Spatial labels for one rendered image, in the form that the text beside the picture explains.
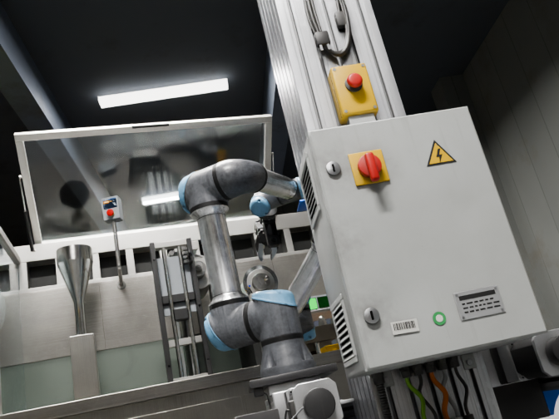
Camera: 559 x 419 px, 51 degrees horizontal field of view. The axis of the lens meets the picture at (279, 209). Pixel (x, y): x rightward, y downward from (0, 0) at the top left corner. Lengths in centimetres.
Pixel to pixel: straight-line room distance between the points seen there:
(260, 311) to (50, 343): 131
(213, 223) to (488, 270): 85
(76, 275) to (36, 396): 53
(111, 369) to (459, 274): 184
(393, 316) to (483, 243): 23
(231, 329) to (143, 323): 110
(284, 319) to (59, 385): 134
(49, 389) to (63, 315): 31
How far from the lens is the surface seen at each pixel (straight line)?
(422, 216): 114
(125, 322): 270
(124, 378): 266
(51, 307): 274
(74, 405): 204
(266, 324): 158
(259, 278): 242
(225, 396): 208
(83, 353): 241
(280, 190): 191
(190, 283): 230
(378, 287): 108
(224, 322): 164
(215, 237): 170
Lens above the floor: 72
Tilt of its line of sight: 19 degrees up
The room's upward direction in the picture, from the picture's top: 12 degrees counter-clockwise
